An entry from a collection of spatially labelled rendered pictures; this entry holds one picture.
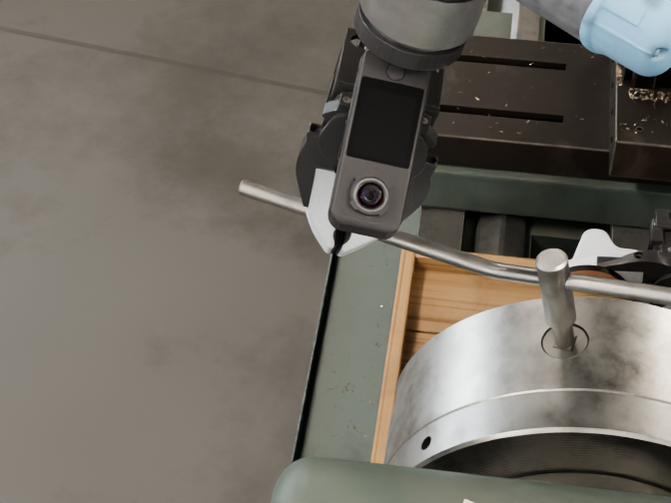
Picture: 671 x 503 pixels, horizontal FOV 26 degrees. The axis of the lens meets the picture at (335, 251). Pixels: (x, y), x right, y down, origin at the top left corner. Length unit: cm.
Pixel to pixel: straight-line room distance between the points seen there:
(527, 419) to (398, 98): 25
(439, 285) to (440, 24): 71
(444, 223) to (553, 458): 65
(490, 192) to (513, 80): 13
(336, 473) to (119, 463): 157
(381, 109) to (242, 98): 223
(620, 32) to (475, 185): 84
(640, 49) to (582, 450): 33
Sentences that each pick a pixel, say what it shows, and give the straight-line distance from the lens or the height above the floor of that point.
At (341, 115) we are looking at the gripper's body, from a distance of 94.
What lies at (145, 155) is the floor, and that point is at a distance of 301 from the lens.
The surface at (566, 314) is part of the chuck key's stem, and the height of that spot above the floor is 127.
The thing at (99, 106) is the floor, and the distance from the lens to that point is 314.
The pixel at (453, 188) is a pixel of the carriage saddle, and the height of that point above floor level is 90.
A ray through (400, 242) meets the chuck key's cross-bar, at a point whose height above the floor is 129.
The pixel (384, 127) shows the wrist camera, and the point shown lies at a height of 144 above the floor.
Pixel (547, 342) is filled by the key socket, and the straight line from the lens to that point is 106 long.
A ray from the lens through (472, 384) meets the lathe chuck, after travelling 106.
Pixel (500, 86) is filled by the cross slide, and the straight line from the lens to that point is 166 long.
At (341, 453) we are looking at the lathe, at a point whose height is 54.
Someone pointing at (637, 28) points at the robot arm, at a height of 156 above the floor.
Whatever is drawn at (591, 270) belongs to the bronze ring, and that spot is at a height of 112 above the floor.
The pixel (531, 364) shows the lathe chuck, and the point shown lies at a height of 123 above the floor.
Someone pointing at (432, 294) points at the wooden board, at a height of 89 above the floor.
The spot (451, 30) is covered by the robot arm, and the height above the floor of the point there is 150.
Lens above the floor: 204
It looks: 47 degrees down
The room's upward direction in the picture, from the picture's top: straight up
